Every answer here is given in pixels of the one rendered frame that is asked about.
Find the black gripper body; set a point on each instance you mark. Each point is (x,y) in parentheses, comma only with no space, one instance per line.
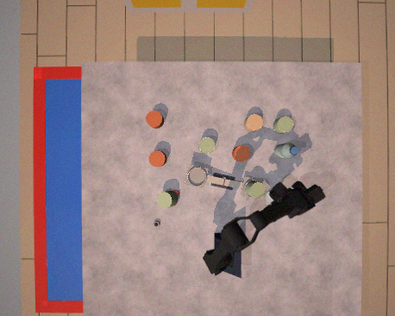
(297,184)

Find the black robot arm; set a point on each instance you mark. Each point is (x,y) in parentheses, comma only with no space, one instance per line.
(291,203)

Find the white round dish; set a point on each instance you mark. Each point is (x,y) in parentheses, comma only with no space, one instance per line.
(268,199)

